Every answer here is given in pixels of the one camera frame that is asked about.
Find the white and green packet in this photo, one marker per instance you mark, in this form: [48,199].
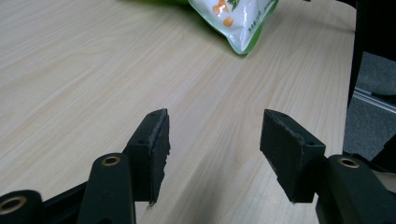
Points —
[243,21]

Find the metal floor rail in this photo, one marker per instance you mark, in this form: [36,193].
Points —
[381,102]

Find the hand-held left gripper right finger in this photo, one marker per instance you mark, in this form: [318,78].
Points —
[292,155]

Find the black stand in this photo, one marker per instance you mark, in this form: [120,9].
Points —
[373,25]

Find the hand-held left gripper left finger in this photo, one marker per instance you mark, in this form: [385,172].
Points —
[149,155]

